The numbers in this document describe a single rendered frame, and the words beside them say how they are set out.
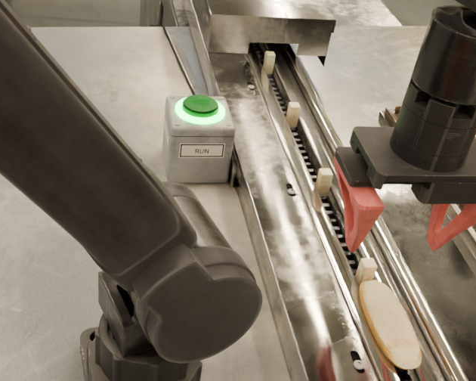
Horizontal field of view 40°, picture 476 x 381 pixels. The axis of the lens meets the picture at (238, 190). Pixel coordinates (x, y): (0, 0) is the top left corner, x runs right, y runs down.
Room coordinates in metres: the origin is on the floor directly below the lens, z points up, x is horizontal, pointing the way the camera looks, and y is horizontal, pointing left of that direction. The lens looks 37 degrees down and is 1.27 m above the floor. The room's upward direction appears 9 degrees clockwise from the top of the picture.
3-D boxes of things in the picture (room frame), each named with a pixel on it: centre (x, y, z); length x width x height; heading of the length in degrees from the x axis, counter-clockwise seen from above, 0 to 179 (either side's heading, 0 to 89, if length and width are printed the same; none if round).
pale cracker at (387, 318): (0.40, -0.15, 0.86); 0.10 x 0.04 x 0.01; 16
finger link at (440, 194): (0.43, -0.16, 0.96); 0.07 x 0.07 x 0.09; 15
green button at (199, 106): (0.62, 0.06, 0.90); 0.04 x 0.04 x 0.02
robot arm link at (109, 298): (0.32, 0.04, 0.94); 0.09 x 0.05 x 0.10; 123
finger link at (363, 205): (0.42, -0.11, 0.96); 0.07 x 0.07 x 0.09; 15
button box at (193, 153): (0.62, 0.05, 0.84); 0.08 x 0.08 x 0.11; 16
